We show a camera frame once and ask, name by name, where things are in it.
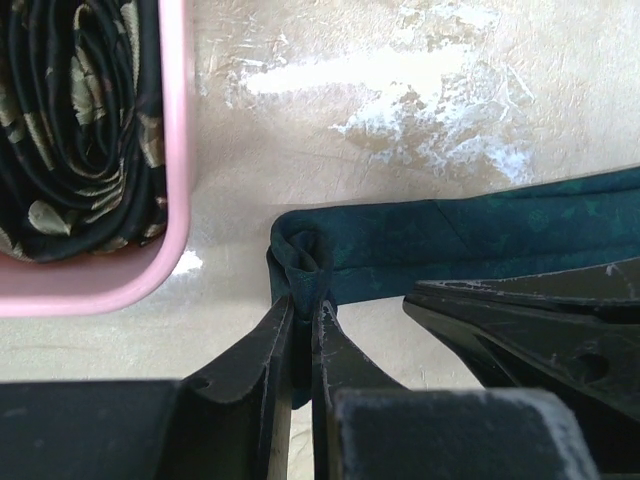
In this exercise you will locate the dark green tie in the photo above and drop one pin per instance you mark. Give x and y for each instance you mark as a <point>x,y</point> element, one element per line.
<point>355,253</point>

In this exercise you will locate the rolled black tie front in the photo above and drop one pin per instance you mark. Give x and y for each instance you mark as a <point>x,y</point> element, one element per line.
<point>82,134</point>

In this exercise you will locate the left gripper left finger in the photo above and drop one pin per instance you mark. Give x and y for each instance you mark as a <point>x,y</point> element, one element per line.
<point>233,417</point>

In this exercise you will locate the pink divided tray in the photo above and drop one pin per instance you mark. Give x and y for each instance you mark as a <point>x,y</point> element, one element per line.
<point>97,284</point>

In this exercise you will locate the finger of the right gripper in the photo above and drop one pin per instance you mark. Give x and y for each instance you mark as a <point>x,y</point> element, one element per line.
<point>593,366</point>
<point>609,293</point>

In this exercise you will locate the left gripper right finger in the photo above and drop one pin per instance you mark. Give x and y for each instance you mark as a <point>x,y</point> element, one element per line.
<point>346,384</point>

